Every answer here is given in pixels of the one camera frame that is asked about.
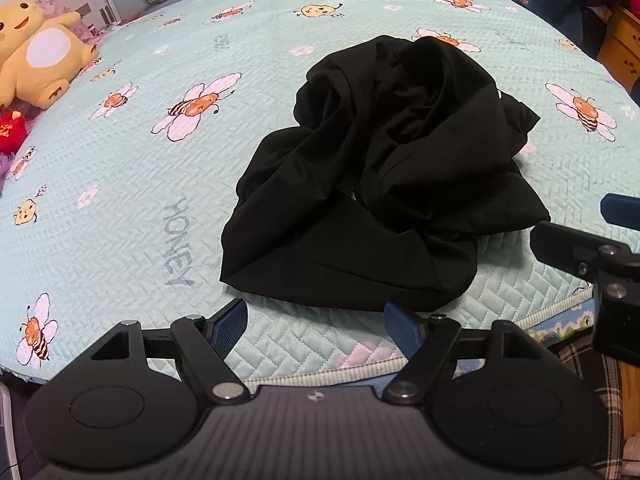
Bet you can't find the person's plaid clothing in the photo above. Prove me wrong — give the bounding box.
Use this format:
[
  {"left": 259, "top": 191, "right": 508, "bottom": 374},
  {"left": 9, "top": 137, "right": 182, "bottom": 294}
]
[{"left": 550, "top": 332, "right": 640, "bottom": 480}]

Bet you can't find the pink floral pillow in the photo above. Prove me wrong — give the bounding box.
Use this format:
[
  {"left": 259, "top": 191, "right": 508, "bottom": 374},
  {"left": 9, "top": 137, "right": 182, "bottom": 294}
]
[{"left": 35, "top": 0, "right": 108, "bottom": 43}]

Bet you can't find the blue floral bed sheet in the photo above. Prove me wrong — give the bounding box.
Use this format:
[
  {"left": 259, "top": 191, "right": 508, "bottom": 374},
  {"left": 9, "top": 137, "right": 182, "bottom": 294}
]
[{"left": 525, "top": 300, "right": 601, "bottom": 348}]

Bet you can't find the black long-sleeved shirt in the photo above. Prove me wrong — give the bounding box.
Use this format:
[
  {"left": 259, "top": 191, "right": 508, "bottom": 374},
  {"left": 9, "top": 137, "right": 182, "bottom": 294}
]
[{"left": 218, "top": 35, "right": 552, "bottom": 313}]

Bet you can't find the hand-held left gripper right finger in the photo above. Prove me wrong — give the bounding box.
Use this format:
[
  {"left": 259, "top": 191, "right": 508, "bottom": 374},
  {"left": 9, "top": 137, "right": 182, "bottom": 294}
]
[{"left": 382, "top": 302, "right": 551, "bottom": 406}]

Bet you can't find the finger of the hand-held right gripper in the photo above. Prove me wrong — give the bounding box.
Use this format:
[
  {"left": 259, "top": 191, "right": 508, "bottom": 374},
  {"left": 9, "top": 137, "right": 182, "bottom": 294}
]
[
  {"left": 530, "top": 221, "right": 632, "bottom": 281},
  {"left": 600, "top": 192, "right": 640, "bottom": 226}
]

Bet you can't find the yellow plush toy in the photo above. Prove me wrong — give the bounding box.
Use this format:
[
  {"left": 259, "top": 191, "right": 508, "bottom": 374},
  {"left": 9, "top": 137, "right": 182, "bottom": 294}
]
[{"left": 0, "top": 0, "right": 98, "bottom": 110}]

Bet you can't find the red plush toy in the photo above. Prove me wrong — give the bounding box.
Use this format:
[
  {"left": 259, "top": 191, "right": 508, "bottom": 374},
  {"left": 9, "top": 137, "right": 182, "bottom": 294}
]
[{"left": 0, "top": 110, "right": 28, "bottom": 153}]

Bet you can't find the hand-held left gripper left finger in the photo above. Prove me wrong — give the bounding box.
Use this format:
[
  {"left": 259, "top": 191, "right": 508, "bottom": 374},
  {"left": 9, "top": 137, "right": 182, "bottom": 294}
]
[{"left": 90, "top": 298, "right": 251, "bottom": 406}]

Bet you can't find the wooden cabinet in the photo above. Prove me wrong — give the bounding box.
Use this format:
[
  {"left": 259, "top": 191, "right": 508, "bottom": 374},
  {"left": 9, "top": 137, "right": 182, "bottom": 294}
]
[{"left": 597, "top": 7, "right": 640, "bottom": 91}]

